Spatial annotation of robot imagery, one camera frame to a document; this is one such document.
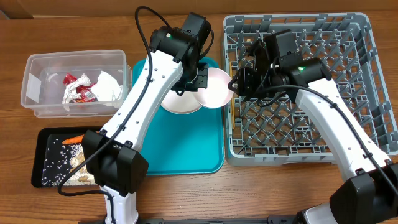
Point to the pink plate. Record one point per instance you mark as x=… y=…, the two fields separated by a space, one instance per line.
x=184 y=104

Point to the black plastic tray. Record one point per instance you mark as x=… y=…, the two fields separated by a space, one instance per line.
x=43 y=137

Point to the teal plastic tray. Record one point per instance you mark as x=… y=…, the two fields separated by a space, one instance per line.
x=179 y=144

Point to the grey dishwasher rack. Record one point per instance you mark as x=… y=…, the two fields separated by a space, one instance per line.
x=280 y=133

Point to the pink bowl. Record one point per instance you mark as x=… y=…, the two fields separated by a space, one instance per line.
x=217 y=93

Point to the red snack wrapper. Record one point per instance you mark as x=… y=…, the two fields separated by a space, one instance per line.
x=82 y=96

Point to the spilled rice and nuts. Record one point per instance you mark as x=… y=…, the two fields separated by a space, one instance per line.
x=61 y=159

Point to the wooden chopstick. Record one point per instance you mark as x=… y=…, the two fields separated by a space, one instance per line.
x=232 y=100

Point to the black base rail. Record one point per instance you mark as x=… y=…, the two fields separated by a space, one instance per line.
x=273 y=219

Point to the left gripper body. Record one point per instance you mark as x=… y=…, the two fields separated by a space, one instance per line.
x=198 y=77

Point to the orange carrot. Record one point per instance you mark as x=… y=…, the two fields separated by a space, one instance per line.
x=73 y=140

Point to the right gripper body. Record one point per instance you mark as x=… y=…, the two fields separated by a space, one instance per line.
x=258 y=84

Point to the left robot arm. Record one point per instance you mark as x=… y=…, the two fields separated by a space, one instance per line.
x=112 y=155

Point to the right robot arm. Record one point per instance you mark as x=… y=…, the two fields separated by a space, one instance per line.
x=369 y=191

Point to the clear plastic bin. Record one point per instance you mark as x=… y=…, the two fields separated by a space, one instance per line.
x=43 y=87

